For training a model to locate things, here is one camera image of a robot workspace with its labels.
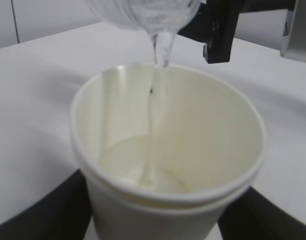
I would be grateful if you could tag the clear green-label water bottle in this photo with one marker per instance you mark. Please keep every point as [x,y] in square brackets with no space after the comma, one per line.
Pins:
[160,19]

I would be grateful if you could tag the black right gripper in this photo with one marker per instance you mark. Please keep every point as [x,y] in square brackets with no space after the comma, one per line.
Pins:
[215,23]

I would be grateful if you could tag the white paper cup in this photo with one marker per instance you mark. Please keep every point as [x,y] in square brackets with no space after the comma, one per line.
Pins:
[163,164]

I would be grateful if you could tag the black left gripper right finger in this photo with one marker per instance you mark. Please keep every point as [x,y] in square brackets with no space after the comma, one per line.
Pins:
[253,217]

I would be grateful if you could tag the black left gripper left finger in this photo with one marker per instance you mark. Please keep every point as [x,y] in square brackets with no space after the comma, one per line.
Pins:
[64,214]

